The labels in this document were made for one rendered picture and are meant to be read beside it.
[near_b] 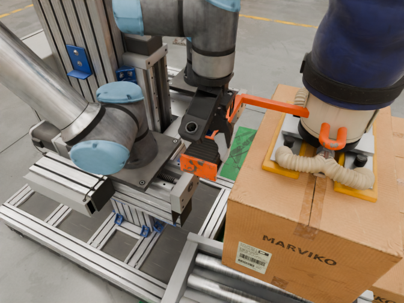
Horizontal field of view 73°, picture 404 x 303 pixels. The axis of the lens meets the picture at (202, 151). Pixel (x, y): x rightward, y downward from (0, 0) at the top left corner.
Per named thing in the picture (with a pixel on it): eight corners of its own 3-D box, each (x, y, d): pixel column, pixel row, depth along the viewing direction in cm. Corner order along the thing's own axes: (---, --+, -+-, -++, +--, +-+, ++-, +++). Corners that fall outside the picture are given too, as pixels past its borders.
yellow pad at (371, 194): (374, 204, 69) (384, 192, 65) (332, 191, 71) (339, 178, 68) (374, 124, 91) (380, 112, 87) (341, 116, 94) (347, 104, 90)
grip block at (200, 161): (215, 182, 61) (216, 166, 57) (180, 170, 63) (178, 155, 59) (228, 157, 66) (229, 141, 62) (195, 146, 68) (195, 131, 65)
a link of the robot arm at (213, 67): (226, 60, 44) (180, 50, 46) (225, 86, 47) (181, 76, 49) (241, 42, 49) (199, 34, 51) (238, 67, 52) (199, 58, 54)
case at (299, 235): (339, 314, 87) (404, 258, 59) (220, 264, 98) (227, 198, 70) (349, 178, 126) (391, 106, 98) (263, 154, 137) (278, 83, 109)
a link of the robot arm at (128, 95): (153, 115, 84) (146, 74, 74) (142, 145, 74) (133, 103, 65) (114, 113, 84) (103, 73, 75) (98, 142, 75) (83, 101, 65)
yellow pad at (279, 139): (297, 180, 74) (302, 168, 71) (261, 169, 77) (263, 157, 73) (314, 110, 96) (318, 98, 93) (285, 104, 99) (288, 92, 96)
